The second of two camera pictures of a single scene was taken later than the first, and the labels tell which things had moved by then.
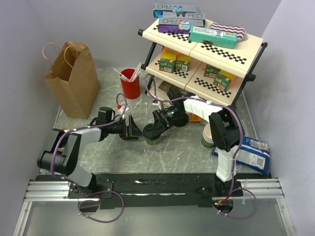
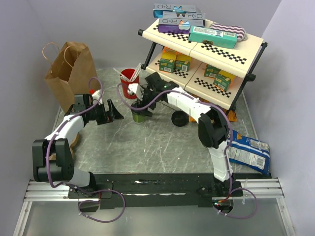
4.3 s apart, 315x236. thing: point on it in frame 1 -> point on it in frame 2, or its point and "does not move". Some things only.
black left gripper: (134, 130) -> (108, 116)
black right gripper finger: (158, 126) -> (146, 113)
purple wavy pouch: (241, 34) does not move
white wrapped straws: (134, 75) does not move
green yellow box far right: (224, 79) does not move
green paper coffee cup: (152, 142) -> (138, 119)
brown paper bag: (73, 77) does not move
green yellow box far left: (168, 60) does not move
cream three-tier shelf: (201, 69) does not move
